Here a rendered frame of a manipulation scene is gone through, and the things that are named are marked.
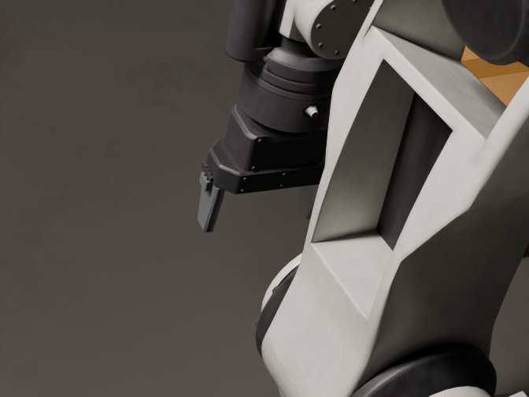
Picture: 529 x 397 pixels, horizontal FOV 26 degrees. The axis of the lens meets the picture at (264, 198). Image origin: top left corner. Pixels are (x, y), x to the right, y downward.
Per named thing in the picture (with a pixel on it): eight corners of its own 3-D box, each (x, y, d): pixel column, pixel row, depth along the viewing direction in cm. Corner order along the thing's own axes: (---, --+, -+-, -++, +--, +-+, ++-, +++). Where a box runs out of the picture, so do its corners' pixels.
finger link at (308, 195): (308, 224, 112) (323, 175, 108) (295, 202, 114) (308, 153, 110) (323, 221, 113) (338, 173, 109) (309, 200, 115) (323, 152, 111)
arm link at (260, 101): (308, 134, 113) (336, 31, 105) (350, 198, 107) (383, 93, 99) (189, 146, 108) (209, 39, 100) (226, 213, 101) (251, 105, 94)
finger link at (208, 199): (202, 214, 110) (213, 165, 106) (214, 236, 108) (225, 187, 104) (187, 216, 109) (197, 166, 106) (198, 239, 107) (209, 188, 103)
